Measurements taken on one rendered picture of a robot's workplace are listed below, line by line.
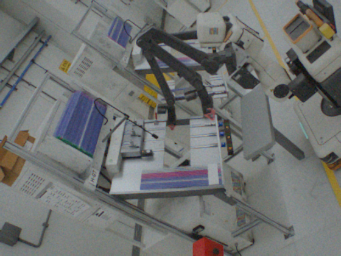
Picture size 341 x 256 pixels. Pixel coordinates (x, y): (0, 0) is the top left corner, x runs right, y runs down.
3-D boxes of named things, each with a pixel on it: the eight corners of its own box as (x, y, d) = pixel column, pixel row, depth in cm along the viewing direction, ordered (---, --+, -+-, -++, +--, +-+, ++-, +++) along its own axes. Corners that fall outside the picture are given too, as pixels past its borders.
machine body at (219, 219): (247, 177, 294) (197, 144, 269) (258, 245, 241) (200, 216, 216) (198, 209, 327) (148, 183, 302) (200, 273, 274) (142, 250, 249)
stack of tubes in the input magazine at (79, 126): (107, 106, 242) (77, 87, 231) (93, 156, 203) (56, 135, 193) (98, 117, 248) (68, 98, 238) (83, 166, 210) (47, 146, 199)
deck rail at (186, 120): (217, 120, 252) (216, 114, 248) (217, 122, 251) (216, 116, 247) (125, 128, 260) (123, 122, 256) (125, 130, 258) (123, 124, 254)
